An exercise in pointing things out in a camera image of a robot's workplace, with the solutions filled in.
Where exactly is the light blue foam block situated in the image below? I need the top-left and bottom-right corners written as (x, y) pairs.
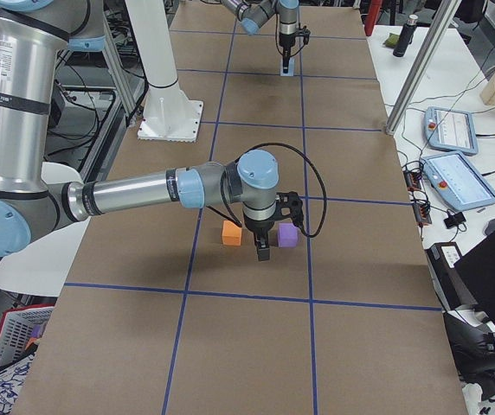
top-left (280, 59), bottom-right (295, 77)

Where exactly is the purple foam block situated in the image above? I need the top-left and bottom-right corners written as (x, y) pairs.
top-left (277, 222), bottom-right (299, 248)

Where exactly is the orange foam block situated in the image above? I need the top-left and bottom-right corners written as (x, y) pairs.
top-left (222, 220), bottom-right (242, 246)

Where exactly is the brown paper table cover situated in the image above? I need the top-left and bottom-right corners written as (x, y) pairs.
top-left (13, 2), bottom-right (466, 414)

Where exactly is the black water bottle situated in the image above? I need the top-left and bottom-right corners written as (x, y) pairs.
top-left (393, 14), bottom-right (419, 57)

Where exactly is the orange black electronics board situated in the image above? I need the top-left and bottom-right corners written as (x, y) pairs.
top-left (403, 169), bottom-right (432, 228)

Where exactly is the far blue teach pendant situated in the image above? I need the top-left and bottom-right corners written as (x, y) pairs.
top-left (424, 106), bottom-right (479, 156)

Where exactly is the blue teach pendant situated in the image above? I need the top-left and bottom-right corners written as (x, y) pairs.
top-left (424, 106), bottom-right (479, 156)
top-left (421, 150), bottom-right (495, 212)

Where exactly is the near blue teach pendant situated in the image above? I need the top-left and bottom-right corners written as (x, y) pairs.
top-left (421, 150), bottom-right (495, 212)

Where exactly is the white perforated basket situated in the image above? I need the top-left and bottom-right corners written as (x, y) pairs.
top-left (0, 304), bottom-right (55, 367)

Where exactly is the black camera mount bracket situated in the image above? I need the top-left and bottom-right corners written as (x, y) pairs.
top-left (273, 191), bottom-right (304, 229)

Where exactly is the aluminium frame post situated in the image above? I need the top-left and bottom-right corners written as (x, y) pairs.
top-left (384, 0), bottom-right (461, 136)

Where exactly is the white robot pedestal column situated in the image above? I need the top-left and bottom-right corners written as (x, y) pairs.
top-left (125, 0), bottom-right (203, 143)

